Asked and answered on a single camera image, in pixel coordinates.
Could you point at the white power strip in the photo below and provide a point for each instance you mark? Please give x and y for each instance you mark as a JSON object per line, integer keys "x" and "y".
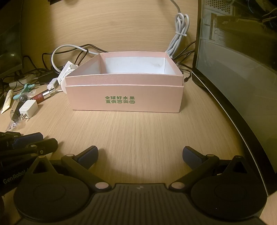
{"x": 15, "y": 80}

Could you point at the black power adapter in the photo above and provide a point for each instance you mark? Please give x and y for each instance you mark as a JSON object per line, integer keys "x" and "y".
{"x": 48, "y": 76}

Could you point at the clear plastic packet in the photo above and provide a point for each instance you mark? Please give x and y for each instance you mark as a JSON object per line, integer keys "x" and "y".
{"x": 16, "y": 114}

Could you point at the white leaflet packet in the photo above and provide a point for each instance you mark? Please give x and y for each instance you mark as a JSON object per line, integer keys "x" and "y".
{"x": 67, "y": 70}

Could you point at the pink cardboard box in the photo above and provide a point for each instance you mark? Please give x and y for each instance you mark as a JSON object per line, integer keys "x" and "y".
{"x": 123, "y": 97}

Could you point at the black computer monitor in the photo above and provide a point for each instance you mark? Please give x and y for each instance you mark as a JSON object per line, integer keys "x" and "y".
{"x": 9, "y": 39}

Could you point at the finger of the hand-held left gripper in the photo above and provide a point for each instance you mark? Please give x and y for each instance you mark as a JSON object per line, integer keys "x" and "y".
{"x": 44, "y": 145}
{"x": 29, "y": 138}

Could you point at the white USB plug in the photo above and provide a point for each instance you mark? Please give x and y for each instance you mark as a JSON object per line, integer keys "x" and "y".
{"x": 53, "y": 84}

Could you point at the white charger plug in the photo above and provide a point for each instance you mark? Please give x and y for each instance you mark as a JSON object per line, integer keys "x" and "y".
{"x": 29, "y": 110}

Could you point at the white cream tube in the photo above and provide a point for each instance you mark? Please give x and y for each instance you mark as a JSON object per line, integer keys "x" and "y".
{"x": 7, "y": 101}

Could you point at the brown lipstick tube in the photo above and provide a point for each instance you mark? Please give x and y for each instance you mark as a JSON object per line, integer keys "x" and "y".
{"x": 40, "y": 95}

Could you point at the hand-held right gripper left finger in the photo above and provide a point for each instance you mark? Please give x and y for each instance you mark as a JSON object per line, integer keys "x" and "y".
{"x": 89, "y": 156}

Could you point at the teal plastic clip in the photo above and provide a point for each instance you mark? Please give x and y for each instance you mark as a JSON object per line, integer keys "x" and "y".
{"x": 24, "y": 89}

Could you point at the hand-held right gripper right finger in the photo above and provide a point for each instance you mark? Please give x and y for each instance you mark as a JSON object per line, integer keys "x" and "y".
{"x": 192, "y": 156}

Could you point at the glass-sided computer case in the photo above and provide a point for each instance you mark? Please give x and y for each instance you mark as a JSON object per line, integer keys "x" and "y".
{"x": 240, "y": 75}

